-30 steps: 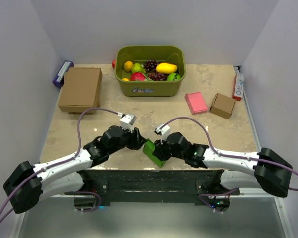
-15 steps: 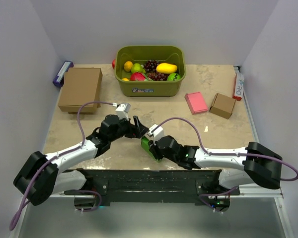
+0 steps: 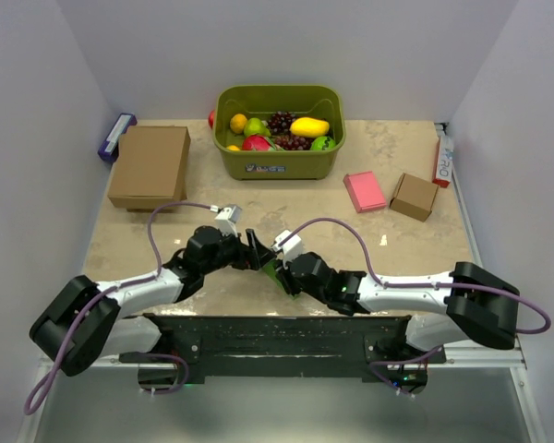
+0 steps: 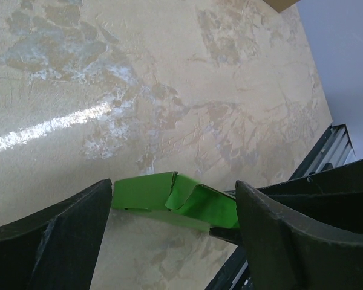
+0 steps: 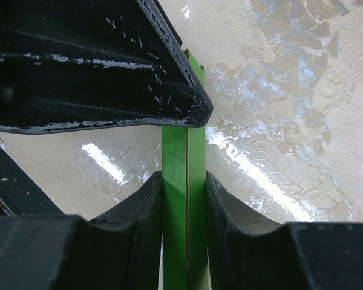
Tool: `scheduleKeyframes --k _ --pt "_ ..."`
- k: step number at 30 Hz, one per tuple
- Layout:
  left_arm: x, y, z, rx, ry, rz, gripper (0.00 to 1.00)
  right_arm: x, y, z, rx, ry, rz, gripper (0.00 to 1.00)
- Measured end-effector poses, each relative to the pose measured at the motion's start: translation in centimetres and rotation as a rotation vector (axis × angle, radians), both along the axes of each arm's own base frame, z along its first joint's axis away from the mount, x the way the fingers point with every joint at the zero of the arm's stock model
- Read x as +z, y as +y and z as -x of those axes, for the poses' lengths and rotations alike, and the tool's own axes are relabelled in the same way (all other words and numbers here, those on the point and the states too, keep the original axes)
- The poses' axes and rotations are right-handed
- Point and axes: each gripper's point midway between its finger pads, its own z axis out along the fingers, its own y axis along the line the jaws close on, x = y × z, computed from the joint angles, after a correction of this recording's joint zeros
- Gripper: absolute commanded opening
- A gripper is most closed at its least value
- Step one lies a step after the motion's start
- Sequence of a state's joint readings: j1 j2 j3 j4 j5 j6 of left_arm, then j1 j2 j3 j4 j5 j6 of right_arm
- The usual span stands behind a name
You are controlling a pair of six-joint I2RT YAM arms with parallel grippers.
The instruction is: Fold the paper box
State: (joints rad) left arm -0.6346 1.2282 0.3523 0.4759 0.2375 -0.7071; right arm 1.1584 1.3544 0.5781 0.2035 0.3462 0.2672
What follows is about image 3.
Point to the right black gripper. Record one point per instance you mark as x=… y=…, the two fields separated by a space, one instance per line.
x=285 y=278

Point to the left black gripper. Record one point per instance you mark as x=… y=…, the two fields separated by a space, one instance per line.
x=252 y=258

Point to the green paper box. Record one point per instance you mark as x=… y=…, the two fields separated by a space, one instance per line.
x=271 y=269

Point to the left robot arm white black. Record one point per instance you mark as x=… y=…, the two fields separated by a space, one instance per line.
x=81 y=319

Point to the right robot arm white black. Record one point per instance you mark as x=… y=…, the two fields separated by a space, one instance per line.
x=467 y=303

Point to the pink box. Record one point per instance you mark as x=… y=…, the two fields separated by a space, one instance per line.
x=364 y=192

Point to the large brown cardboard box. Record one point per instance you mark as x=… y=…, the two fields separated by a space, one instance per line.
x=151 y=167

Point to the small brown cardboard box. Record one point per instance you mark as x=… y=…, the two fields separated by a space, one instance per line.
x=414 y=197

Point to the purple white box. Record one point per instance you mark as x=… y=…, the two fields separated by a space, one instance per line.
x=108 y=151

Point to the red white box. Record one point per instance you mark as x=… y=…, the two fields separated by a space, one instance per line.
x=442 y=171

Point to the red dragon fruit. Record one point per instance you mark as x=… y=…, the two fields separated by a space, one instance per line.
x=257 y=143

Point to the dark grapes lower bunch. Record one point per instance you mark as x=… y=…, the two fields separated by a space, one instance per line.
x=292 y=142

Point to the dark grapes bunch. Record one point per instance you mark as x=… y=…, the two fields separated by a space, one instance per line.
x=280 y=122
x=292 y=142

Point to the green round fruit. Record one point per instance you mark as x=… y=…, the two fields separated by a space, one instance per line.
x=323 y=143

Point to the green pear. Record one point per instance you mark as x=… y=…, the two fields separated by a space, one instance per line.
x=255 y=126

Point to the dark grapes upper bunch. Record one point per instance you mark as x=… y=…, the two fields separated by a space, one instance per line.
x=280 y=122

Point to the yellow mango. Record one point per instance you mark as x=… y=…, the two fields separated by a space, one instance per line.
x=309 y=127

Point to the red fruit behind bin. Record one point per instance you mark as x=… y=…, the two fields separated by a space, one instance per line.
x=211 y=119

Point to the olive green plastic bin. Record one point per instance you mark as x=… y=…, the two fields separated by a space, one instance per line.
x=262 y=101

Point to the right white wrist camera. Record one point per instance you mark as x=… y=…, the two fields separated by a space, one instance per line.
x=289 y=245

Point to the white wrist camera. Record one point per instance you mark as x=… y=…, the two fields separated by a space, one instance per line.
x=289 y=245
x=227 y=218

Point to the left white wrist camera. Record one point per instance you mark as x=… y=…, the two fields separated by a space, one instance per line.
x=227 y=218

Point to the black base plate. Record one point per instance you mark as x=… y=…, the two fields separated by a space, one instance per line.
x=274 y=347

